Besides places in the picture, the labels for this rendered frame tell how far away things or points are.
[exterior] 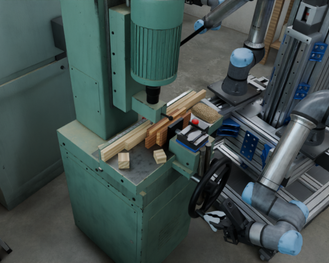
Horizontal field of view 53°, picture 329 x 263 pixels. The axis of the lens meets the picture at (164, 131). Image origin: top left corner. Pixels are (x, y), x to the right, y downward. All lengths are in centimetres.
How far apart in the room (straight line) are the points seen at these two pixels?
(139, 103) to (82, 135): 38
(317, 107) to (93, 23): 83
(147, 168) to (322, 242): 148
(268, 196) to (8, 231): 165
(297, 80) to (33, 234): 176
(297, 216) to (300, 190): 119
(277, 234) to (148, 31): 76
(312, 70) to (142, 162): 99
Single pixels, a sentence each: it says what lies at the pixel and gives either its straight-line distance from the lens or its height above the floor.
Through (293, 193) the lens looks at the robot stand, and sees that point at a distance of 233.
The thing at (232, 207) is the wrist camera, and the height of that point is 93.
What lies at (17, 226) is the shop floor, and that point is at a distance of 233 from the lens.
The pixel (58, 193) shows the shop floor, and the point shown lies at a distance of 242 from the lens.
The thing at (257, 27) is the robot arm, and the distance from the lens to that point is 190.
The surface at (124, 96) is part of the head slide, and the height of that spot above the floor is 108.
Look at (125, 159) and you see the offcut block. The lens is 127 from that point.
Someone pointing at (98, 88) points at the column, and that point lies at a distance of 139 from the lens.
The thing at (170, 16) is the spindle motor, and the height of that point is 146.
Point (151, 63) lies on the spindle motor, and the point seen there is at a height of 129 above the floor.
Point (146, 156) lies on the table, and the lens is 134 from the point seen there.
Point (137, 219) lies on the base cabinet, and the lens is 150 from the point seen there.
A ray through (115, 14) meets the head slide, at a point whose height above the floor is 141.
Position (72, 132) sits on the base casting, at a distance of 162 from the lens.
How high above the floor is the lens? 186
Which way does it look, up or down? 41 degrees down
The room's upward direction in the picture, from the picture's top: 5 degrees clockwise
